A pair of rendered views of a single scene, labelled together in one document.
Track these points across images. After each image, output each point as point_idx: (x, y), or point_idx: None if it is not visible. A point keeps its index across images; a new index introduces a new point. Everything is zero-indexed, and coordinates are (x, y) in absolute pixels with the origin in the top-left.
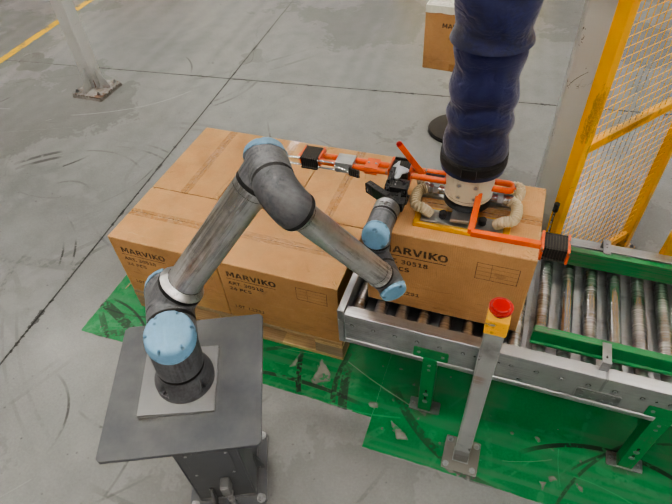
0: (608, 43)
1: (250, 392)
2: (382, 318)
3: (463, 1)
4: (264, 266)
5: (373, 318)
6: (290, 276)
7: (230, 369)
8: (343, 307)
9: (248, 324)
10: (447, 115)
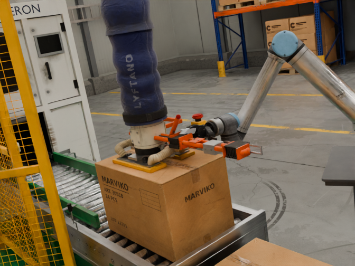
0: (28, 84)
1: (335, 156)
2: (236, 206)
3: (149, 0)
4: (317, 265)
5: (242, 207)
6: (292, 252)
7: (347, 162)
8: (259, 210)
9: (333, 176)
10: (158, 78)
